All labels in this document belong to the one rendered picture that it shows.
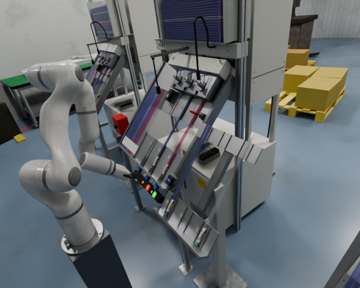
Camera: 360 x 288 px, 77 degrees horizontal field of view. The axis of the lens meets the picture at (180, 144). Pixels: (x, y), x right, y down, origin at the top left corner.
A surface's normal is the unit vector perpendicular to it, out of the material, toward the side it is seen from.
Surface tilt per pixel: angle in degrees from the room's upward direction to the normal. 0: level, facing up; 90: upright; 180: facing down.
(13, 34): 90
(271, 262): 0
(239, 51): 90
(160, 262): 0
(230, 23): 90
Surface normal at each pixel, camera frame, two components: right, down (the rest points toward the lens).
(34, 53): 0.71, 0.29
